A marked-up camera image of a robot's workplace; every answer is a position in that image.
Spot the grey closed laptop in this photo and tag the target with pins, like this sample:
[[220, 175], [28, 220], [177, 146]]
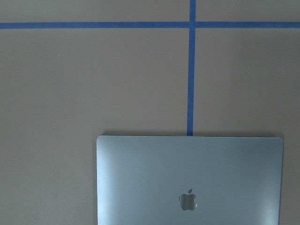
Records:
[[188, 180]]

